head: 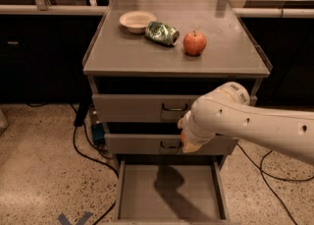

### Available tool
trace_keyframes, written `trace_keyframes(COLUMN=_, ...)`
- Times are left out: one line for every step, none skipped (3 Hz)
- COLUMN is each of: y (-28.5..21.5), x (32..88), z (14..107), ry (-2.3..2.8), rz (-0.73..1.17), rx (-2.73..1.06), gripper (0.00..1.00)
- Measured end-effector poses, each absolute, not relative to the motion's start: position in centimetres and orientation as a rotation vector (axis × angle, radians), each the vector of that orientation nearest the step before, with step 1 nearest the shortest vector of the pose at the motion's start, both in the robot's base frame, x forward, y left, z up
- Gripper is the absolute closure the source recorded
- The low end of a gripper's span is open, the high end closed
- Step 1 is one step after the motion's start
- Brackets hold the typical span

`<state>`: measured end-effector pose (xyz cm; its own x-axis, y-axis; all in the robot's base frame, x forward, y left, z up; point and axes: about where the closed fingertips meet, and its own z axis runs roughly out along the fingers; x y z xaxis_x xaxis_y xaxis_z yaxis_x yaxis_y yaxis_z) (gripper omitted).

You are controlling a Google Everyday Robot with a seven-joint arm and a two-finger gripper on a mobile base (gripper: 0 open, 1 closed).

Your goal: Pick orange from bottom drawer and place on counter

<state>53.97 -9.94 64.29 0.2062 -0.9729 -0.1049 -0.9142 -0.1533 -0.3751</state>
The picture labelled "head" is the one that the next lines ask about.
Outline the crushed green soda can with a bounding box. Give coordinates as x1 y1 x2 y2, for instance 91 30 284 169
145 22 180 46

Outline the black cable right floor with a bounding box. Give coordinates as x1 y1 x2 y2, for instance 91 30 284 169
236 142 314 225

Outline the top grey drawer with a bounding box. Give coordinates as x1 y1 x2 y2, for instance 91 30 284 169
92 94 198 123

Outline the bottom grey drawer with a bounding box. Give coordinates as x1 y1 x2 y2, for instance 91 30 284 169
114 161 231 225

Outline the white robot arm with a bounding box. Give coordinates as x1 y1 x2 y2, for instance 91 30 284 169
178 82 314 165

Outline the grey drawer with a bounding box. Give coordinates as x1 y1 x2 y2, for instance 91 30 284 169
92 94 198 123
114 161 231 225
105 134 237 155

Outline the white bowl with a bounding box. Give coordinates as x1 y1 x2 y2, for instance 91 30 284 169
119 11 157 33

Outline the blue power box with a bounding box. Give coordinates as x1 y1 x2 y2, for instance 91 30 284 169
91 122 105 145

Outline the red apple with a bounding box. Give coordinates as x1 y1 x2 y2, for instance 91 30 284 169
183 30 207 56

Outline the middle grey drawer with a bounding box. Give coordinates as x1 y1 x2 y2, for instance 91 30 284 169
105 134 237 155

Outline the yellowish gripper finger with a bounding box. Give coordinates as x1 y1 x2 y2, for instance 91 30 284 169
183 142 202 153

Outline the black cable floor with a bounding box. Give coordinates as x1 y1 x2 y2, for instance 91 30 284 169
236 142 314 225
25 102 120 225

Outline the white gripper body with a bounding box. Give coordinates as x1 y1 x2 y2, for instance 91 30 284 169
178 111 215 145

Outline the black cable left floor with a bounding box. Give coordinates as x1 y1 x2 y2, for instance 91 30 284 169
25 102 120 225

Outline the white horizontal rail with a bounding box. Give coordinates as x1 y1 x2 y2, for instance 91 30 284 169
0 5 314 19

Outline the grey drawer cabinet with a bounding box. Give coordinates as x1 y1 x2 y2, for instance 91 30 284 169
83 0 272 161

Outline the orange fruit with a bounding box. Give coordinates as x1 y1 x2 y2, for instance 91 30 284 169
181 131 186 144

